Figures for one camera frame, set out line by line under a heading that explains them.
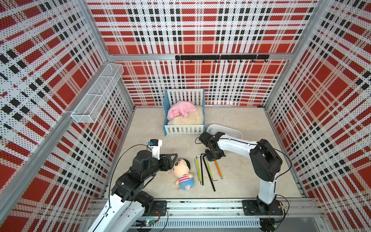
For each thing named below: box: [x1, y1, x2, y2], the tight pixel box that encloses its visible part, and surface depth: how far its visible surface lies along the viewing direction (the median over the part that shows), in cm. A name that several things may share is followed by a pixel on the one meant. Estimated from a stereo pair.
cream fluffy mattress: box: [167, 104, 204, 126], surface depth 103 cm
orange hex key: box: [214, 159, 224, 180], surface depth 88 cm
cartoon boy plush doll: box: [171, 158, 195, 191], surface depth 80 cm
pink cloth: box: [167, 100, 198, 121], surface depth 101 cm
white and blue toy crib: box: [163, 87, 206, 137], surface depth 103 cm
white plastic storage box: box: [206, 123, 243, 140], surface depth 103 cm
